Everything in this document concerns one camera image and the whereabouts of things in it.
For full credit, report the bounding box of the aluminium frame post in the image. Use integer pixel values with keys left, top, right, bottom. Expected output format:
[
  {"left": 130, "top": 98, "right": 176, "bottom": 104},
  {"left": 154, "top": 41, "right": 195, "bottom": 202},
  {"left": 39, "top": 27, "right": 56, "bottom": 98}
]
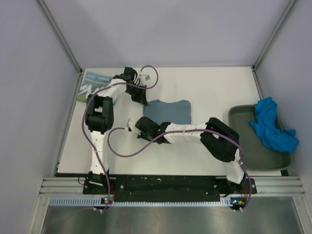
[
  {"left": 252, "top": 0, "right": 298, "bottom": 71},
  {"left": 36, "top": 0, "right": 83, "bottom": 74}
]

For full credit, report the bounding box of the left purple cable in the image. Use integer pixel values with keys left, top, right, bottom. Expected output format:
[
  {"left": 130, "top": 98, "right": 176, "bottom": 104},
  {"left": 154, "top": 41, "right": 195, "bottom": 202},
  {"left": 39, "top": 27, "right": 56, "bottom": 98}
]
[{"left": 81, "top": 65, "right": 160, "bottom": 213}]

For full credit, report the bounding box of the wrist white camera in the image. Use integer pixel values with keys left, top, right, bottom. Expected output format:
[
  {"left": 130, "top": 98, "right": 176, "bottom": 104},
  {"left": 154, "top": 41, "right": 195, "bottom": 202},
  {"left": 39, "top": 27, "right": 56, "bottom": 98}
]
[
  {"left": 136, "top": 72, "right": 150, "bottom": 86},
  {"left": 125, "top": 118, "right": 134, "bottom": 132}
]

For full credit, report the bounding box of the grey-blue t shirt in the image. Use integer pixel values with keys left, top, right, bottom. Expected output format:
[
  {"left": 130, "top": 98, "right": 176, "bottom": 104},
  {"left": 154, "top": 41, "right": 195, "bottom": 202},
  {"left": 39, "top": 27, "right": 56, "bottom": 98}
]
[{"left": 143, "top": 99, "right": 191, "bottom": 125}]

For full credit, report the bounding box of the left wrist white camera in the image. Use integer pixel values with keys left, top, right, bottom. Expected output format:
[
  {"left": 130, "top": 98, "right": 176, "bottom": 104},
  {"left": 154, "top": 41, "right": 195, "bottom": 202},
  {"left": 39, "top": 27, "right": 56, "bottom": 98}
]
[{"left": 136, "top": 72, "right": 150, "bottom": 86}]

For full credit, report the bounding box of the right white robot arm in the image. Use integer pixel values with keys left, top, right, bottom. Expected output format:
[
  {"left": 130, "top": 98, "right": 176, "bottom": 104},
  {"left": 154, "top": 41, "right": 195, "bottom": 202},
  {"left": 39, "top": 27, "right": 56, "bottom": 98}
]
[{"left": 135, "top": 117, "right": 246, "bottom": 193}]

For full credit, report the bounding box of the left aluminium frame post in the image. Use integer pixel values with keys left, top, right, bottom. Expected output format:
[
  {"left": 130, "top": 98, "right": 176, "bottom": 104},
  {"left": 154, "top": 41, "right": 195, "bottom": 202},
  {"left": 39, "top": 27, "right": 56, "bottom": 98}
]
[{"left": 36, "top": 0, "right": 83, "bottom": 74}]

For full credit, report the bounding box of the right aluminium frame post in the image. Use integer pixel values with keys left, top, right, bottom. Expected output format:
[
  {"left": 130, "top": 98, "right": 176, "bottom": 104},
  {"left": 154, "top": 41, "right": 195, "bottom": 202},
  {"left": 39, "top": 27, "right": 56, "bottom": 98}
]
[{"left": 252, "top": 0, "right": 298, "bottom": 71}]

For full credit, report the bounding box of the grey plastic bin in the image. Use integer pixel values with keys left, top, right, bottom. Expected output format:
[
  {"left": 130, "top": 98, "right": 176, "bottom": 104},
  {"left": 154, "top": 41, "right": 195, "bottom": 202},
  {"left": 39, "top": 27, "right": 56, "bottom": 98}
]
[{"left": 228, "top": 105, "right": 293, "bottom": 172}]

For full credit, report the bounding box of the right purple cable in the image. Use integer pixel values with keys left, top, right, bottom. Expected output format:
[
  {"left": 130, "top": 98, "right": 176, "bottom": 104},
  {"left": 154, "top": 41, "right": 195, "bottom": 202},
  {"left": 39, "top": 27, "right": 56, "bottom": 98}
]
[{"left": 107, "top": 126, "right": 253, "bottom": 213}]

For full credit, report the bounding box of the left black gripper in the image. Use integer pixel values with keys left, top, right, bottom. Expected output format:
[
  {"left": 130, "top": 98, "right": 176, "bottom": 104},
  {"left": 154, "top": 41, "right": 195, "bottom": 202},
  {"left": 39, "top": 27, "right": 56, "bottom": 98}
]
[{"left": 125, "top": 83, "right": 147, "bottom": 105}]

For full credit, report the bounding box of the folded printed blue t shirt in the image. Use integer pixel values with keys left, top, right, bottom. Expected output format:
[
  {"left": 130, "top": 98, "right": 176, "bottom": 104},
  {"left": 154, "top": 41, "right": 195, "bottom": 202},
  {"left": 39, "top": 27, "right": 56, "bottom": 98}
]
[{"left": 77, "top": 71, "right": 113, "bottom": 103}]

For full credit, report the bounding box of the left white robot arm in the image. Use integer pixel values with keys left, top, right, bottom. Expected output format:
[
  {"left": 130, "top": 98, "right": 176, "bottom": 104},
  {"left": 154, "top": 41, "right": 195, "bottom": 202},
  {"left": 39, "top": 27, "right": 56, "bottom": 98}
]
[{"left": 84, "top": 67, "right": 150, "bottom": 194}]

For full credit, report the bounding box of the purple cable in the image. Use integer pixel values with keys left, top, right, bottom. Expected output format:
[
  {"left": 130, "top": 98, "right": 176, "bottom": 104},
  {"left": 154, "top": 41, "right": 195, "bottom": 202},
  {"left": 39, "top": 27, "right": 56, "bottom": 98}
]
[
  {"left": 81, "top": 65, "right": 160, "bottom": 213},
  {"left": 107, "top": 126, "right": 253, "bottom": 213}
]

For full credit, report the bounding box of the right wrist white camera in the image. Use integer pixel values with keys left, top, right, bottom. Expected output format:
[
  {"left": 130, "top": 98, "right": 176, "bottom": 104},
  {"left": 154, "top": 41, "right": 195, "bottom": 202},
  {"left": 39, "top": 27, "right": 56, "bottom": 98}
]
[{"left": 125, "top": 118, "right": 134, "bottom": 132}]

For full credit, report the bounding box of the bright blue t shirt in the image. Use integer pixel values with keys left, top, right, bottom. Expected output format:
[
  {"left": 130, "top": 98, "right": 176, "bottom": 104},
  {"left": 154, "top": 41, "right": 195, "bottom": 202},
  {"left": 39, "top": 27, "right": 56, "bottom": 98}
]
[{"left": 249, "top": 97, "right": 299, "bottom": 154}]

